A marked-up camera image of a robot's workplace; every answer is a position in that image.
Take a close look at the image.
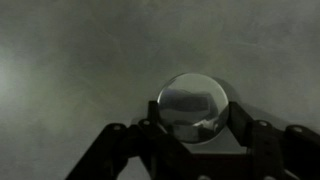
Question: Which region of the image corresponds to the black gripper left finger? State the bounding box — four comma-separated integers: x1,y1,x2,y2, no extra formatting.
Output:
66,101,197,180

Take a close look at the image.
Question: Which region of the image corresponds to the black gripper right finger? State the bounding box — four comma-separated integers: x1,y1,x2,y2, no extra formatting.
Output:
227,102,320,180

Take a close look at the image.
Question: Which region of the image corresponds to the round silver lid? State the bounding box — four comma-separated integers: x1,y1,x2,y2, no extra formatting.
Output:
157,73,229,144

